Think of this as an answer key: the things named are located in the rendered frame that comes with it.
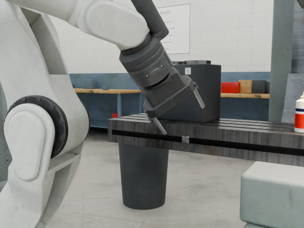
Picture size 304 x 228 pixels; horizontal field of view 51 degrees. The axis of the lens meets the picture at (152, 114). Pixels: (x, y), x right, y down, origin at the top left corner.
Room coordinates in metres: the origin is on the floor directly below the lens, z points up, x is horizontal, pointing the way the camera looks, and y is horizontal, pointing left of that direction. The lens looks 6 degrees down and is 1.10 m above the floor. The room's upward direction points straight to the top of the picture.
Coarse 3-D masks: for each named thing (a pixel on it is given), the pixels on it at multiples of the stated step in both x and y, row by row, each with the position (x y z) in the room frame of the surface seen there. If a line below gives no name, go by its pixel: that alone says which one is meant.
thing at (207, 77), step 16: (176, 64) 1.10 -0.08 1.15; (192, 64) 1.03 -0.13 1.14; (208, 64) 1.02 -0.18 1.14; (192, 80) 1.03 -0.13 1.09; (208, 80) 1.02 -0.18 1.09; (192, 96) 1.03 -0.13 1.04; (208, 96) 1.02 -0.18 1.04; (176, 112) 1.06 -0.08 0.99; (192, 112) 1.03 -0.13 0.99; (208, 112) 1.02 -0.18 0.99
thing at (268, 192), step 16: (256, 176) 0.71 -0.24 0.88; (272, 176) 0.70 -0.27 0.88; (288, 176) 0.70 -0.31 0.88; (240, 192) 0.73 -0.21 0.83; (256, 192) 0.71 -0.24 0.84; (272, 192) 0.69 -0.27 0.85; (288, 192) 0.67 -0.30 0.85; (240, 208) 0.73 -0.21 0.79; (256, 208) 0.71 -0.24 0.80; (272, 208) 0.69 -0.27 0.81; (288, 208) 0.67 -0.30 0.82; (256, 224) 0.71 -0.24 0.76; (272, 224) 0.69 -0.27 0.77; (288, 224) 0.67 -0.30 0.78
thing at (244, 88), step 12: (72, 84) 6.78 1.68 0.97; (84, 84) 6.48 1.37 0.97; (228, 84) 4.68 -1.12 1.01; (240, 84) 4.67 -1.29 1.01; (252, 84) 4.57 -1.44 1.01; (264, 84) 4.48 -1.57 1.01; (120, 96) 5.45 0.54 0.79; (228, 96) 4.43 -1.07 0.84; (240, 96) 4.35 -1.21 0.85; (252, 96) 4.27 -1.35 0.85; (264, 96) 4.19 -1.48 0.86; (120, 108) 5.45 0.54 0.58; (96, 120) 6.50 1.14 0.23
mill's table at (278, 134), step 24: (120, 120) 1.07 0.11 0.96; (144, 120) 1.07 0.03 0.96; (168, 120) 1.07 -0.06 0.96; (216, 120) 1.07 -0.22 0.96; (240, 120) 1.07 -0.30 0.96; (144, 144) 1.02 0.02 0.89; (168, 144) 0.98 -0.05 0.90; (192, 144) 0.94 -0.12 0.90; (216, 144) 0.90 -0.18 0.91; (240, 144) 0.86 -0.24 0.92; (264, 144) 0.83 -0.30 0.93; (288, 144) 0.80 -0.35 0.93
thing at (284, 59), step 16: (288, 0) 1.26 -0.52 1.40; (288, 16) 1.26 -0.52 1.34; (272, 32) 1.30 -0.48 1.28; (288, 32) 1.26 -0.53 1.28; (272, 48) 1.29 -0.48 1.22; (288, 48) 1.26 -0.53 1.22; (272, 64) 1.29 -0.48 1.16; (288, 64) 1.25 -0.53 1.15; (272, 80) 1.29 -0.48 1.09; (272, 96) 1.28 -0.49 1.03; (272, 112) 1.28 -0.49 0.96
